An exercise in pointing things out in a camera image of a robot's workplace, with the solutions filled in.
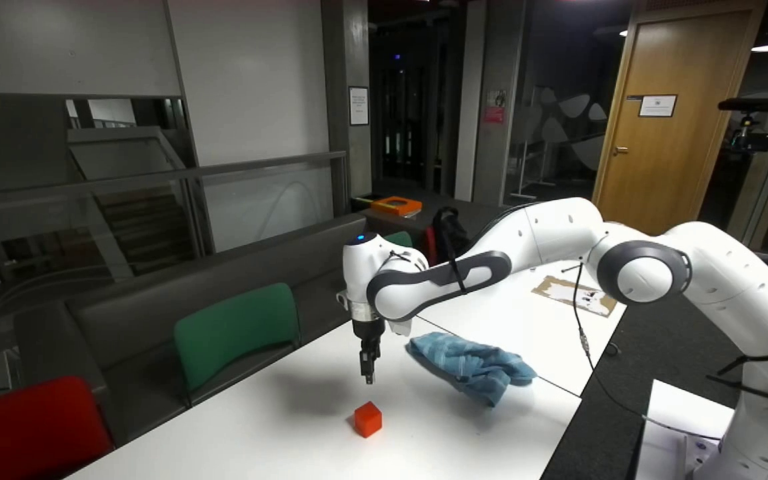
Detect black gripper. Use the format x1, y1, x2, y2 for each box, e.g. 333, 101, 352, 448
352, 314, 391, 386

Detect orange block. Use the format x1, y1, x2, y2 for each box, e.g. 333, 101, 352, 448
351, 401, 387, 440

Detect blue checked cloth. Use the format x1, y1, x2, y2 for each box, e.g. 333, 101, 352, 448
404, 332, 539, 412

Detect black bag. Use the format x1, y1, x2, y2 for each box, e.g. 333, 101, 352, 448
432, 204, 475, 266

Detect paper sheet on table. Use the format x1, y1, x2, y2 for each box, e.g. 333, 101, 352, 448
531, 272, 624, 320

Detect white notice on pillar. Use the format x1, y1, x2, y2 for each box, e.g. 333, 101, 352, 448
347, 85, 375, 128

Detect wooden door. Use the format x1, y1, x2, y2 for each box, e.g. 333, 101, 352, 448
589, 0, 768, 240

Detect white door sign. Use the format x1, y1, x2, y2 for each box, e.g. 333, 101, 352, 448
637, 90, 680, 121

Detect black camera tripod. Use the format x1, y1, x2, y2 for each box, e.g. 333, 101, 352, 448
712, 94, 768, 277

